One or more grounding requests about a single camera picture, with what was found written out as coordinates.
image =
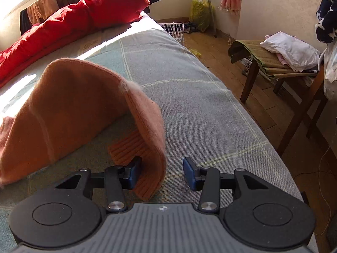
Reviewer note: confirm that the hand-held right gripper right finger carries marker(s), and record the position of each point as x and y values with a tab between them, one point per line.
190	174

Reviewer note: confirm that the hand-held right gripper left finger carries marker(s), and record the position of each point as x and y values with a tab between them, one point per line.
135	171

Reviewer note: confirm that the orange knit sweater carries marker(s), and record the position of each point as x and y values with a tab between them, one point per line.
65	110

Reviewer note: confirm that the white folded clothes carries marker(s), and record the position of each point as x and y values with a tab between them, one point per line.
292	48

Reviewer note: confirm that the wooden chair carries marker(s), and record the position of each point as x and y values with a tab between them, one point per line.
250	79

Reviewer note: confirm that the small yellow plastic scrap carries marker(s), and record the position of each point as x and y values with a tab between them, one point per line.
195	52

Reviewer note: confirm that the pair of shoes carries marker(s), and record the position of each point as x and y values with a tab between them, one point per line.
190	27

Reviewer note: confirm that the yellow plastic bag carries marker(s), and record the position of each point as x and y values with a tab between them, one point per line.
200	13

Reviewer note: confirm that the red duvet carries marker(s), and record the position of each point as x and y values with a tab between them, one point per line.
79	15

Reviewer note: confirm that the translucent plastic bag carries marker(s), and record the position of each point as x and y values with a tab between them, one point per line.
331	73

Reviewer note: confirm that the orange hanging cloth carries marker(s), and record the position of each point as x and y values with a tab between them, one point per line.
43	8

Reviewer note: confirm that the navy star-print cloth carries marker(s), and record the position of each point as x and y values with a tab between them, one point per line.
326	18

